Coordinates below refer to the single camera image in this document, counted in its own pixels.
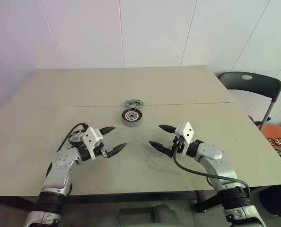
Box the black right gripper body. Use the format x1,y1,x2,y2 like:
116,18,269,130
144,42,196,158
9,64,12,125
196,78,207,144
171,134,187,158

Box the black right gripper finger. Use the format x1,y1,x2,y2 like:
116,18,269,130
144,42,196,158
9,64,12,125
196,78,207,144
158,124,177,134
148,141,173,158

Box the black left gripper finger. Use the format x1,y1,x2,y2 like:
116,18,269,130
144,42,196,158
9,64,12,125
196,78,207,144
101,126,116,137
106,142,128,158

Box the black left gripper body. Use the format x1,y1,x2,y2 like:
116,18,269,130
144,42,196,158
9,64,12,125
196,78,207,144
94,141,109,160

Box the round motor stator housing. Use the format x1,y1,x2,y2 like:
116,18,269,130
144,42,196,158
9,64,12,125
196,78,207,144
120,110,144,128

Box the silver spoked rotor cover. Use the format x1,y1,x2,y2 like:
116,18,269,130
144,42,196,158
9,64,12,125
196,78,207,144
68,129,87,145

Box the small grey motor end cap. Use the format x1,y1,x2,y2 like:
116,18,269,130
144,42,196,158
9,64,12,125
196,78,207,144
124,99,142,109

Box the dark grey rounded shape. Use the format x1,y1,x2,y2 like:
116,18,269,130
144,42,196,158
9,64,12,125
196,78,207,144
154,204,177,225

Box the orange side surface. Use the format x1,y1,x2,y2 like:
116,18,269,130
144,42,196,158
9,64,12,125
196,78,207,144
260,123,281,167

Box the black folding chair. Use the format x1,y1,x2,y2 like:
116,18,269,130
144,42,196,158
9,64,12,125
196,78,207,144
217,71,281,131

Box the black bin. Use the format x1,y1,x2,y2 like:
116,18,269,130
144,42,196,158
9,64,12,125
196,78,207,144
258,184,281,217

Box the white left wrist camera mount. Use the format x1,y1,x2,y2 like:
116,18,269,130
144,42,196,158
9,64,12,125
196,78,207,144
82,127,105,162

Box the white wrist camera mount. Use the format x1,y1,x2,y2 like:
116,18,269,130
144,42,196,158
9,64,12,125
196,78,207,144
82,127,105,162
174,121,196,144

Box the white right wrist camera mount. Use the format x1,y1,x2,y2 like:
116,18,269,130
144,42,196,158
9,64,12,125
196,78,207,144
174,121,196,144

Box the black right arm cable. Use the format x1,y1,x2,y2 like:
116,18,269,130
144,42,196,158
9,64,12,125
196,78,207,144
172,139,251,198

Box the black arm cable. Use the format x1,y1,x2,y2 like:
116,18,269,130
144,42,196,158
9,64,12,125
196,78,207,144
172,139,251,198
57,122,89,152

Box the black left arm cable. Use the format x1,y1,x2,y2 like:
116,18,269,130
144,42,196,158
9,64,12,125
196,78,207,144
57,122,89,152

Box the black table frame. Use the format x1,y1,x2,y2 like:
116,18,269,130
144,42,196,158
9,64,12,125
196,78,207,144
0,188,218,213

